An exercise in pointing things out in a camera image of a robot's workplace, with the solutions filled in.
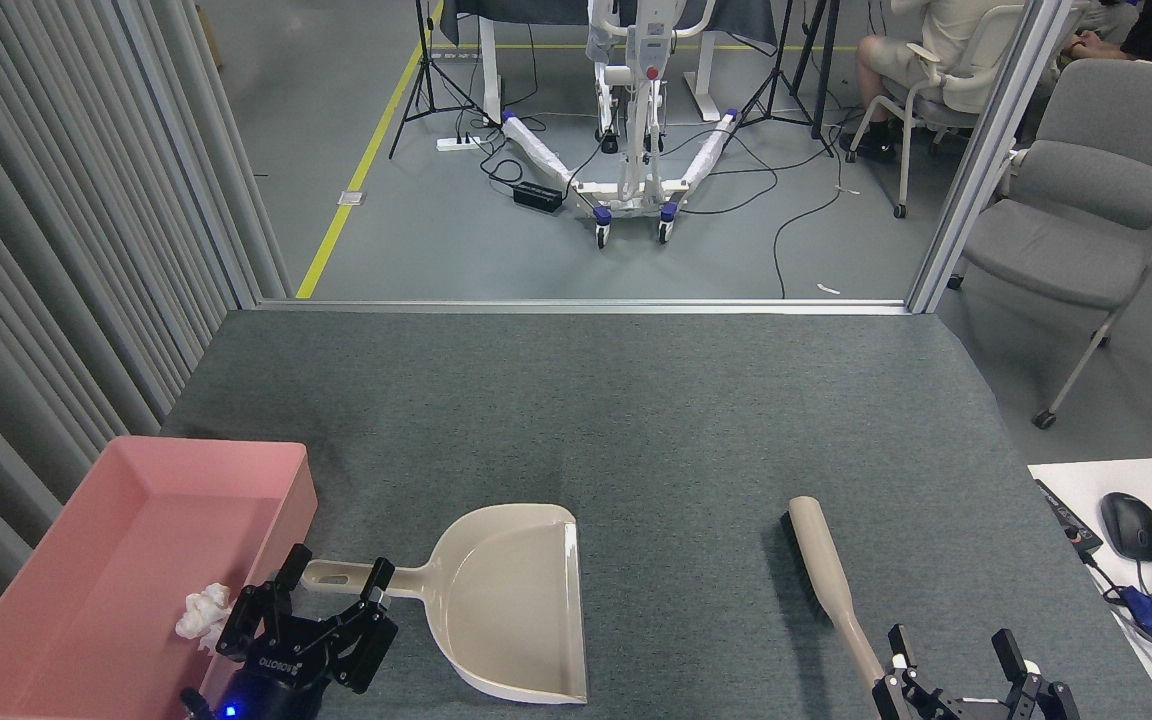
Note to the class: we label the beige hand brush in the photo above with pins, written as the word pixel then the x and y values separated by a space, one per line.
pixel 821 560

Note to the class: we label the white paper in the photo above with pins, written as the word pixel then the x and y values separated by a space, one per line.
pixel 201 612

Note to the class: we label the white side table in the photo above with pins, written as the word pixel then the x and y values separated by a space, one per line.
pixel 1151 470

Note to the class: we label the black computer mouse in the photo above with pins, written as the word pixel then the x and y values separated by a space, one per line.
pixel 1131 525

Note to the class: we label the white wheeled stand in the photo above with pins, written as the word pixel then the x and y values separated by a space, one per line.
pixel 631 150

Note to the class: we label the white power strip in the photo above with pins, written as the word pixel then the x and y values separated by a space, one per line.
pixel 458 143

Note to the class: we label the black tripod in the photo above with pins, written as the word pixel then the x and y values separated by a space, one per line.
pixel 426 60
pixel 786 60

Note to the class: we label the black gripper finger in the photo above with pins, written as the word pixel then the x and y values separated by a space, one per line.
pixel 251 615
pixel 371 645
pixel 1041 700
pixel 906 695

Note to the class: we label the white office chair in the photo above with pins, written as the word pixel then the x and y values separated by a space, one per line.
pixel 976 90

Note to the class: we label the grey ribbed curtain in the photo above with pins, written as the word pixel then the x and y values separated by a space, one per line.
pixel 36 250

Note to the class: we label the pink plastic bin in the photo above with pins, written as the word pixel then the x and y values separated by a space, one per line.
pixel 96 560

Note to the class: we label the silver table edge rail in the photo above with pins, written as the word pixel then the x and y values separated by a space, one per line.
pixel 586 305

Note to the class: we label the beige plastic dustpan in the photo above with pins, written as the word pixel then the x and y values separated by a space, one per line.
pixel 516 600

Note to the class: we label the metal floor plate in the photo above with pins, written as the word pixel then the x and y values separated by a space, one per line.
pixel 351 198

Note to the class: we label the flat black box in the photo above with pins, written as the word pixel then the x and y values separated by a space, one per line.
pixel 1066 515

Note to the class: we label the silver post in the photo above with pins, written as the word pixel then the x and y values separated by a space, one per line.
pixel 986 150

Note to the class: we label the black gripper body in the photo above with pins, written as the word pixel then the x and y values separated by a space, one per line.
pixel 271 690
pixel 974 712

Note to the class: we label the black power adapter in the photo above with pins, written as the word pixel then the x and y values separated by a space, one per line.
pixel 538 196

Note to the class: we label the grey padded chair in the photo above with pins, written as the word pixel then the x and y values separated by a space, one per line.
pixel 1066 250

